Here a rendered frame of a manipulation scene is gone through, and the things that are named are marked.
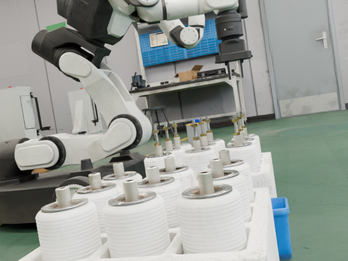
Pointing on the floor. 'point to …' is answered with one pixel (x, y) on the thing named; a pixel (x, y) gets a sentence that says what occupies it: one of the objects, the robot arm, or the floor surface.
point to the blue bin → (282, 227)
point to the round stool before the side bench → (158, 118)
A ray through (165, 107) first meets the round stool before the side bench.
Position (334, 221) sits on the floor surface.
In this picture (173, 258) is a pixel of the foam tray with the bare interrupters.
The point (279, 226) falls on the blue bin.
